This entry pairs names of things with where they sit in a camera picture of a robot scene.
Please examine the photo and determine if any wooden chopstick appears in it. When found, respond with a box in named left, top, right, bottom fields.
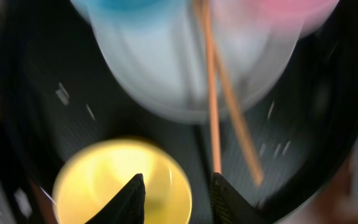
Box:
left=193, top=0, right=222, bottom=173
left=214, top=49, right=264, bottom=187

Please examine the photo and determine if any left wooden chopstick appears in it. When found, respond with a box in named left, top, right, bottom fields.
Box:
left=193, top=0, right=222, bottom=173

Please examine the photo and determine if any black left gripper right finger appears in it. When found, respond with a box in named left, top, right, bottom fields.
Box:
left=209, top=172, right=268, bottom=224

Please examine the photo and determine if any blue cup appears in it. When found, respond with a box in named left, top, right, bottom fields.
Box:
left=70, top=0, right=190, bottom=27

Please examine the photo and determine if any yellow bowl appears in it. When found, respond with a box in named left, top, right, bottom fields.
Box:
left=52, top=139, right=192, bottom=223

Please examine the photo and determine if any right wooden chopstick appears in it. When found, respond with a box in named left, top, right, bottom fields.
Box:
left=214, top=49, right=264, bottom=187

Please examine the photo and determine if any round black serving tray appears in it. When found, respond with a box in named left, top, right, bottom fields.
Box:
left=0, top=1, right=358, bottom=223

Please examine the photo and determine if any grey round plate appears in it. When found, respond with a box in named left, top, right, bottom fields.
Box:
left=89, top=7, right=298, bottom=123

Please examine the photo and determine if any pink cup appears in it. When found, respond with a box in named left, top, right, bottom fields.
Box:
left=211, top=0, right=339, bottom=39

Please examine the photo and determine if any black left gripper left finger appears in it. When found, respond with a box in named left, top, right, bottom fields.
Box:
left=86, top=174, right=145, bottom=224

